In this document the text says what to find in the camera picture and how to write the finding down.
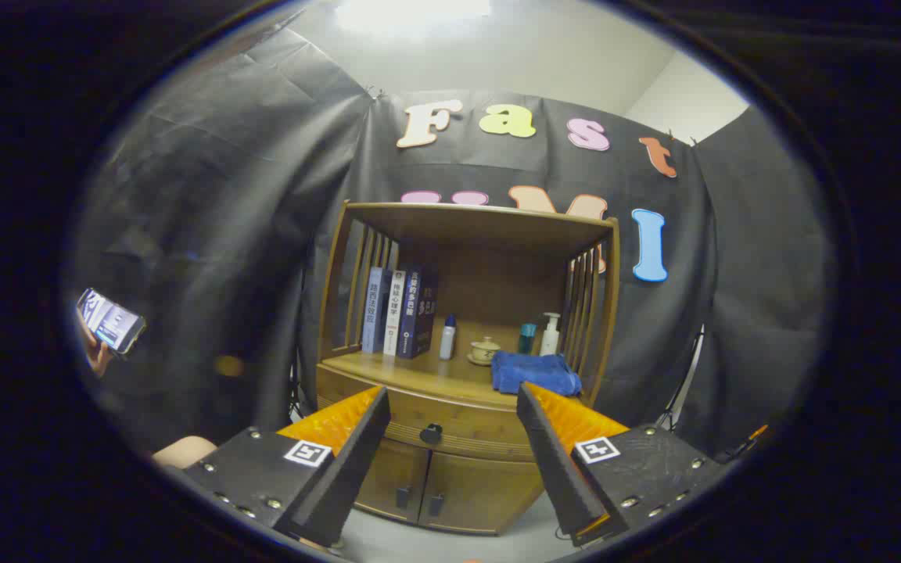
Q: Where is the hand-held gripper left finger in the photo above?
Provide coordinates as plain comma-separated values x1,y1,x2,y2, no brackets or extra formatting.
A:
181,385,392,548

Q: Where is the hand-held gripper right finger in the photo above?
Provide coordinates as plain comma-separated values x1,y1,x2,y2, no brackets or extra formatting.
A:
516,382,733,547

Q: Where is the wooden drawer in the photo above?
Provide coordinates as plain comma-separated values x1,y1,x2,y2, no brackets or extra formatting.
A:
316,366,547,462

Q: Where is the smartphone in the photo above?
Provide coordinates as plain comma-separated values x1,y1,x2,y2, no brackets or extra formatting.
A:
77,288,147,357

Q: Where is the wooden cabinet door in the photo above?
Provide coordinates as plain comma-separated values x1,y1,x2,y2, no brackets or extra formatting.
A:
355,438,429,523
419,452,545,535

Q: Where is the wooden countertop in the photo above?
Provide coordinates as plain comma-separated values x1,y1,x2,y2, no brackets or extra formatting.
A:
319,317,588,411

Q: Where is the wooden cabinet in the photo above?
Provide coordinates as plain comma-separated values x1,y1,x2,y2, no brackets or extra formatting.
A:
314,202,621,536

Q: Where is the blue folded towel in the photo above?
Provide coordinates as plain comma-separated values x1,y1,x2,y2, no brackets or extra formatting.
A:
491,350,583,396

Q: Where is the beige lidded tea cup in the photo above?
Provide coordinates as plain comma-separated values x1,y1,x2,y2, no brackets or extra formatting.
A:
467,336,503,367

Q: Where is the person's bare knee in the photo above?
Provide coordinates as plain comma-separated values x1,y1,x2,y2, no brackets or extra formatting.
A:
152,436,218,470

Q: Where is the light blue book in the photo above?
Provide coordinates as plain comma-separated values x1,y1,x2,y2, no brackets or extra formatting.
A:
362,267,393,354

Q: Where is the white book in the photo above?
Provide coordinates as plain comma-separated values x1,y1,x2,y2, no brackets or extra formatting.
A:
382,270,407,357

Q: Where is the dark blue book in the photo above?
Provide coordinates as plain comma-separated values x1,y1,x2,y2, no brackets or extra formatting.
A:
397,266,440,359

